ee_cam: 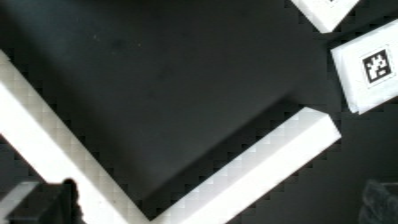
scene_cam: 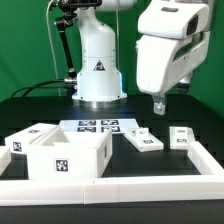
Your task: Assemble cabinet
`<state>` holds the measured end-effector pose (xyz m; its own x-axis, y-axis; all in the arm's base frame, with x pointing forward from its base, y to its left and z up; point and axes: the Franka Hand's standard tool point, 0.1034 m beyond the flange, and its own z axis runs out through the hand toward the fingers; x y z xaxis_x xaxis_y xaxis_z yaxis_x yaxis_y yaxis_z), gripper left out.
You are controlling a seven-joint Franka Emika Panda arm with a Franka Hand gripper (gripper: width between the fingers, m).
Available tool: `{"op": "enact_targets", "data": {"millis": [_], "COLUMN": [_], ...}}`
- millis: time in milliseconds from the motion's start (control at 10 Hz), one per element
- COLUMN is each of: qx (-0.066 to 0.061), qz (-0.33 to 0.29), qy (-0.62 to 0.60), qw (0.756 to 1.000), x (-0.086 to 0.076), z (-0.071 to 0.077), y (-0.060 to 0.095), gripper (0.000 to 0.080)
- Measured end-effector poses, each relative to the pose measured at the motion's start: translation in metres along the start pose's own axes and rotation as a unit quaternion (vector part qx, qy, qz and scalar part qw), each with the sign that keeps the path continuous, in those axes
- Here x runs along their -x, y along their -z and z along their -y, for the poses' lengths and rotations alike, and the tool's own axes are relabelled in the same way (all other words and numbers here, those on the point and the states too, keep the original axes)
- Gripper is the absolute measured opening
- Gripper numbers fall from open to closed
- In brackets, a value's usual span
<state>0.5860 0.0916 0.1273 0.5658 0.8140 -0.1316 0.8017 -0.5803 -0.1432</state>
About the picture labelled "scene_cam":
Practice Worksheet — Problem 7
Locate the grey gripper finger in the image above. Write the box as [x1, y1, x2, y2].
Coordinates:
[153, 96, 166, 115]
[177, 73, 193, 94]

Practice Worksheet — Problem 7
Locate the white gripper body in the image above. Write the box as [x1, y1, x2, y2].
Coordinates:
[136, 32, 210, 96]

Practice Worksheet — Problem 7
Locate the white door panel with knob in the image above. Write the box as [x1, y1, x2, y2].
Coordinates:
[124, 127, 164, 152]

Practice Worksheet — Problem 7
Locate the white cabinet body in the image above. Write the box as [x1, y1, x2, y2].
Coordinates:
[27, 128, 113, 180]

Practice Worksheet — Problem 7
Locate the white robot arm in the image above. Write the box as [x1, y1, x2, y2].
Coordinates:
[58, 0, 214, 115]

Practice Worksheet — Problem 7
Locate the white cabinet top block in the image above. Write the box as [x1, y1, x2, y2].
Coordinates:
[5, 123, 58, 155]

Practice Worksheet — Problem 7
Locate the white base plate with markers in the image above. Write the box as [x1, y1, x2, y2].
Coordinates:
[59, 119, 138, 134]

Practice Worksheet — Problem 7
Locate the white U-shaped fence frame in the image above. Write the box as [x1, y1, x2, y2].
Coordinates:
[0, 142, 224, 206]

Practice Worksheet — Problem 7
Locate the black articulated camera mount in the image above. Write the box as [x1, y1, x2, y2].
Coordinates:
[54, 0, 103, 84]

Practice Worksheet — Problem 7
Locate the white cable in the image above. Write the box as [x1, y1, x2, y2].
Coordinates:
[45, 0, 63, 97]

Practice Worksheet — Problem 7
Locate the black cable bundle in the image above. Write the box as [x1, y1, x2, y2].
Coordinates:
[10, 78, 78, 99]

